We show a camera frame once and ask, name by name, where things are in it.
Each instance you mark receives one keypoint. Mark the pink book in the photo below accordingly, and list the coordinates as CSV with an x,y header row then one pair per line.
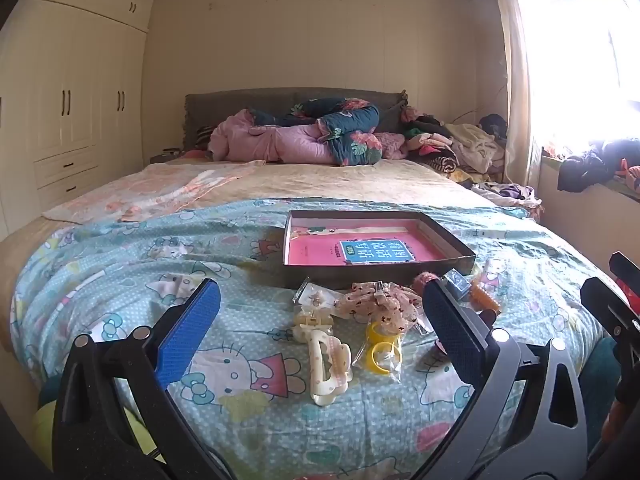
x,y
310,252

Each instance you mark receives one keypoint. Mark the peach floral blanket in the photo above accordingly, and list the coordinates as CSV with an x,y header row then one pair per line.
x,y
150,190

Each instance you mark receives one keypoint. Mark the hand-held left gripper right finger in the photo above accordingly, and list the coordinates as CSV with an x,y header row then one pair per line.
x,y
452,330

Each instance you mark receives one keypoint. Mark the grey padded headboard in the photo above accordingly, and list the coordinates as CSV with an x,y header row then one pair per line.
x,y
240,102

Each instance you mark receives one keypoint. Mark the beige curtain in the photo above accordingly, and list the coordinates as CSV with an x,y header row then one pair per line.
x,y
515,85

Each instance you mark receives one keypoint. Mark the pink quilt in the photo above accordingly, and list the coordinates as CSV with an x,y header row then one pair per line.
x,y
280,145

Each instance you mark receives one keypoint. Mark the orange hair clip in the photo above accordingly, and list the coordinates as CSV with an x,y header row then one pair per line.
x,y
484,295

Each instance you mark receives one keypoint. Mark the pink fluffy hair clip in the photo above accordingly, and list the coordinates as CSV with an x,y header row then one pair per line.
x,y
425,279

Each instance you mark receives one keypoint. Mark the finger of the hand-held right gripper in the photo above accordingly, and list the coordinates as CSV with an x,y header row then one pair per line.
x,y
607,305
627,266

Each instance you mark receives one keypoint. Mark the pile of clothes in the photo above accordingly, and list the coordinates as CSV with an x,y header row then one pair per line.
x,y
470,145

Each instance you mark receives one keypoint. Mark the small blue box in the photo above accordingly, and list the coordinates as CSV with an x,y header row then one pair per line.
x,y
457,280

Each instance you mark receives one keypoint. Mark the dark floral quilt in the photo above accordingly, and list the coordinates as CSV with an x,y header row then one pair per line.
x,y
345,120

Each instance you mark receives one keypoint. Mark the person's green top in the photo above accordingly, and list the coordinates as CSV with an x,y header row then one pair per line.
x,y
45,425

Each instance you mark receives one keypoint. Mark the purple and white clothes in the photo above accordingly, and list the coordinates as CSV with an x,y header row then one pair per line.
x,y
505,192

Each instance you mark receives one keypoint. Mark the bedside table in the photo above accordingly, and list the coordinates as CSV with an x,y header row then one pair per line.
x,y
165,156

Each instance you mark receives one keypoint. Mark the cartoon cat printed blanket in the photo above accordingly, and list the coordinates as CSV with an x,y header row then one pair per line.
x,y
150,255

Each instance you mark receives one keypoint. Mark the small earrings in clear bag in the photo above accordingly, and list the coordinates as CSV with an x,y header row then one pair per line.
x,y
315,300

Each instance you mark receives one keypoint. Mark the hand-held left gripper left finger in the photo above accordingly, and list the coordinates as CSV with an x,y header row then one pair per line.
x,y
187,332

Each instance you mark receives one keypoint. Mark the bed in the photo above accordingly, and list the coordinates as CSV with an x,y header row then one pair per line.
x,y
375,180

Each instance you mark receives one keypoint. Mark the cream wardrobe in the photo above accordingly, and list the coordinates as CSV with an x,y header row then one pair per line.
x,y
60,85

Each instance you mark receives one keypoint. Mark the window seat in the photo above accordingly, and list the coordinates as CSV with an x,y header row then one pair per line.
x,y
575,220

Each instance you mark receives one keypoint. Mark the cream hair claw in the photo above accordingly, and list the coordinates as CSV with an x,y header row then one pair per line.
x,y
325,360

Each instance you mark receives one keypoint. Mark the dark clothes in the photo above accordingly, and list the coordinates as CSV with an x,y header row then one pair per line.
x,y
590,165

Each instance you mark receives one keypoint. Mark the dark shallow cardboard box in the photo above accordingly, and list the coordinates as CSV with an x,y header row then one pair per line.
x,y
320,277

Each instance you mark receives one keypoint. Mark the window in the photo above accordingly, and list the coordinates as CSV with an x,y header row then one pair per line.
x,y
575,60

